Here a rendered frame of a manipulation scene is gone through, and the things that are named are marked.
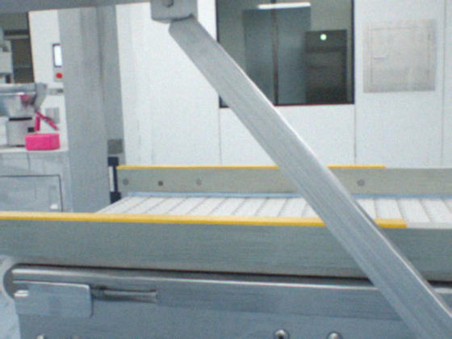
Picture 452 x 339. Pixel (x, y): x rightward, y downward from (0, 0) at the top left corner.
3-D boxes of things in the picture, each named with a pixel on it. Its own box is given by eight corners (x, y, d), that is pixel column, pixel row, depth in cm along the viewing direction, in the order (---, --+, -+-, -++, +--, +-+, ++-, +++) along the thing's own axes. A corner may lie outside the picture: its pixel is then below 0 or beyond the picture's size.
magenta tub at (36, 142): (25, 151, 306) (23, 136, 304) (35, 148, 317) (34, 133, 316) (52, 150, 303) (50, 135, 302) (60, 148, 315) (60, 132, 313)
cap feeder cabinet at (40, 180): (-27, 281, 320) (-41, 152, 309) (23, 252, 376) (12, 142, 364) (74, 283, 311) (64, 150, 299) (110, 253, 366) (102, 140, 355)
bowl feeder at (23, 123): (-20, 149, 324) (-28, 85, 318) (11, 143, 359) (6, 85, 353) (56, 148, 316) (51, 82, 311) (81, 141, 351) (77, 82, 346)
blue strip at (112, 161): (116, 299, 76) (106, 156, 73) (118, 297, 76) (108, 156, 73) (127, 299, 76) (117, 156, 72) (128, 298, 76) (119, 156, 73)
